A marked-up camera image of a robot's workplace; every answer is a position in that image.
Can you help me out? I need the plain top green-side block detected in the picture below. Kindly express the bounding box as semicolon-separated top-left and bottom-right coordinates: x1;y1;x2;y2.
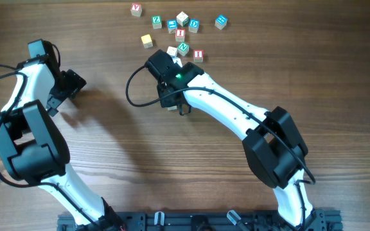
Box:
176;12;189;27

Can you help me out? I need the green Z letter block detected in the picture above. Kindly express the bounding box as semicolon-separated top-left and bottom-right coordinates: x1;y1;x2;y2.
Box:
152;15;162;29

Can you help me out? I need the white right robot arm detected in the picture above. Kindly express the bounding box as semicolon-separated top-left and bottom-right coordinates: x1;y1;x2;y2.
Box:
145;50;315;228

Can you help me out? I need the blue D letter block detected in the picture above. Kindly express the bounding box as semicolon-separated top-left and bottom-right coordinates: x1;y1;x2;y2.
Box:
188;19;200;33

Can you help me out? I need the red i block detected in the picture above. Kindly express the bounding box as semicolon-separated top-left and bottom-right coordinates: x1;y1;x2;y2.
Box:
175;29;185;42
193;50;204;62

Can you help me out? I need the blue L letter block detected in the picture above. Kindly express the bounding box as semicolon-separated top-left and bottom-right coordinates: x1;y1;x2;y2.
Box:
166;19;177;33

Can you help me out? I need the white block green J side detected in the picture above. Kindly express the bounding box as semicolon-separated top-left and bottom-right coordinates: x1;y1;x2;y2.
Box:
167;106;177;111

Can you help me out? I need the yellow top block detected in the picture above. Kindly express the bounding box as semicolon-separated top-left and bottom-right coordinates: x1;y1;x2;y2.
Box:
141;34;153;49

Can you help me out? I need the white block blue side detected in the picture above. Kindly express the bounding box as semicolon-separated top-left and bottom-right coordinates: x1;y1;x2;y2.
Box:
166;46;178;57

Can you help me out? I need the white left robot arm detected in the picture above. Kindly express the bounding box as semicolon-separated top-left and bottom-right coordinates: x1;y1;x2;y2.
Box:
0;39;126;230

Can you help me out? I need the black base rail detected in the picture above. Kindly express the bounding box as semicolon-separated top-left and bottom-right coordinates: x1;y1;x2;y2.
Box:
56;210;343;231

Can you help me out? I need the upper red I block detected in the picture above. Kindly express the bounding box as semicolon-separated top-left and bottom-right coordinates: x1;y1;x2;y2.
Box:
175;29;185;42

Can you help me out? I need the red Y letter block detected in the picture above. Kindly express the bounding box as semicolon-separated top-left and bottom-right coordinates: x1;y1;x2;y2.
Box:
130;3;143;17

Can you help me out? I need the blue lone letter block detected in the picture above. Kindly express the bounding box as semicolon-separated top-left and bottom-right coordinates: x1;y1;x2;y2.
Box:
215;15;227;30

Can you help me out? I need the lower red I block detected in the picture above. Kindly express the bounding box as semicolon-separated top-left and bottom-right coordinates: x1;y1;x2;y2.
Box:
193;50;204;62

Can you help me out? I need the green N letter block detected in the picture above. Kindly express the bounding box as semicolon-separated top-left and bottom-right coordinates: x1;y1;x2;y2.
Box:
177;42;189;56

